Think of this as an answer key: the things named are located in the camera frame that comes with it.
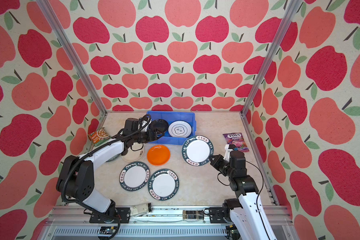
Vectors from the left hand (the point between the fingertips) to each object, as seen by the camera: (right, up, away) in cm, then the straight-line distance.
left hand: (162, 136), depth 86 cm
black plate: (-4, +7, +22) cm, 24 cm away
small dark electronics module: (+17, -38, -14) cm, 44 cm away
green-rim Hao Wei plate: (+20, -8, -3) cm, 22 cm away
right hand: (+28, -10, -9) cm, 31 cm away
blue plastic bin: (+3, +13, +28) cm, 31 cm away
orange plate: (-3, -13, +10) cm, 17 cm away
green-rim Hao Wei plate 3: (-16, -24, 0) cm, 29 cm away
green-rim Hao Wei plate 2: (+1, -28, -2) cm, 28 cm away
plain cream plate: (-19, -12, +10) cm, 24 cm away
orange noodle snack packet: (-47, -2, +17) cm, 50 cm away
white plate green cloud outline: (+11, +4, +22) cm, 25 cm away
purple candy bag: (+50, -3, +15) cm, 52 cm away
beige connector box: (-10, -36, -13) cm, 39 cm away
